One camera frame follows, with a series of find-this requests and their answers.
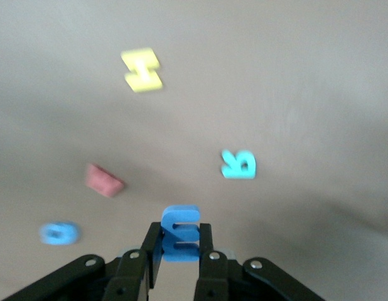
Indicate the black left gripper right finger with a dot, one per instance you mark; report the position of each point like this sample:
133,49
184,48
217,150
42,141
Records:
213,276

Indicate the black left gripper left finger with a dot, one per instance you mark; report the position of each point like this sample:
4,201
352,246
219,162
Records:
131,276

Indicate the blue lowercase letter m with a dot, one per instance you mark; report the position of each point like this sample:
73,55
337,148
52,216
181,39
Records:
172,219

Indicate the yellow uppercase letter H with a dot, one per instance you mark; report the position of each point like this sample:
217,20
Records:
143,70

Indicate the blue lowercase letter a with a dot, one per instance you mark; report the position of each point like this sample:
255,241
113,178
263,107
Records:
73,233

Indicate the red lowercase letter w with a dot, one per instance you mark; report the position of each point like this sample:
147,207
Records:
103,182

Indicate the teal uppercase letter R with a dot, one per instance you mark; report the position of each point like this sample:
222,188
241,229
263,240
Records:
228,172

